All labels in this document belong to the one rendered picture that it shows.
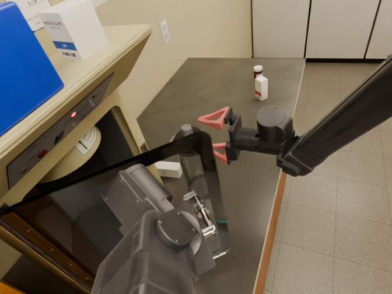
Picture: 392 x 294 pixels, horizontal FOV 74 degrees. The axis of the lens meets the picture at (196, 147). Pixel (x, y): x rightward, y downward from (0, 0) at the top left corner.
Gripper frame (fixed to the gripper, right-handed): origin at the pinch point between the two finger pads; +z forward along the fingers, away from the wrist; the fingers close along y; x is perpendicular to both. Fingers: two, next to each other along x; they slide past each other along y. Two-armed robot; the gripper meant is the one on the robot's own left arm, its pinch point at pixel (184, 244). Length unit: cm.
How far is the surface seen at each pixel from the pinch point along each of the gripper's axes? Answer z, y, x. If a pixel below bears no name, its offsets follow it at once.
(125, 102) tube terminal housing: -2.4, -31.2, -0.2
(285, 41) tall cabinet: 182, -166, 194
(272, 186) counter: 31.8, -5.8, 31.7
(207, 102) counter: 56, -57, 34
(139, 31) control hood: -20.2, -29.5, 6.4
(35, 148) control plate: -21.7, -15.6, -11.1
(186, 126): 12.1, -27.3, 12.1
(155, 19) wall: 47, -108, 28
